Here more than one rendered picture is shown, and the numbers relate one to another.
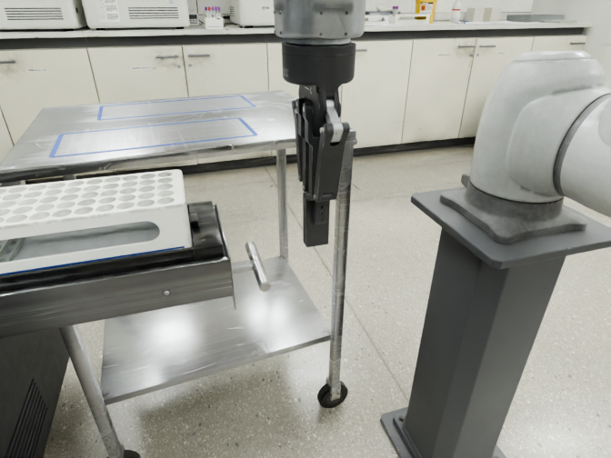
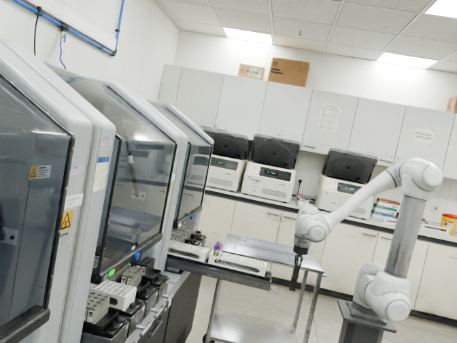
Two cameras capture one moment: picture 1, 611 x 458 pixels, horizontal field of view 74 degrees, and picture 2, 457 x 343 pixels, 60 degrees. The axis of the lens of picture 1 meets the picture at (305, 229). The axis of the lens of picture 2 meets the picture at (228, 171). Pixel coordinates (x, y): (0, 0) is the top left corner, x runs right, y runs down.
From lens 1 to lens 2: 1.66 m
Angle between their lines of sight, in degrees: 34
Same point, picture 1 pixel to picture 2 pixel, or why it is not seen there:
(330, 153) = (297, 267)
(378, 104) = not seen: hidden behind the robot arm
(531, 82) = (364, 269)
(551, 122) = (365, 281)
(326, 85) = (299, 254)
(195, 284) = (262, 284)
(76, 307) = (240, 280)
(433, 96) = (443, 283)
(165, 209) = (262, 267)
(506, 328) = not seen: outside the picture
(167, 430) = not seen: outside the picture
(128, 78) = (249, 219)
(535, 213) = (365, 311)
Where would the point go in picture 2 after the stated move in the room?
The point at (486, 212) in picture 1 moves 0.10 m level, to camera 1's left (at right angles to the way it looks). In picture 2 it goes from (353, 307) to (334, 301)
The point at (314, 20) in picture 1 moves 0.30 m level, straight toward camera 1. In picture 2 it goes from (298, 242) to (279, 253)
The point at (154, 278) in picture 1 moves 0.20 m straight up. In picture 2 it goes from (255, 280) to (263, 241)
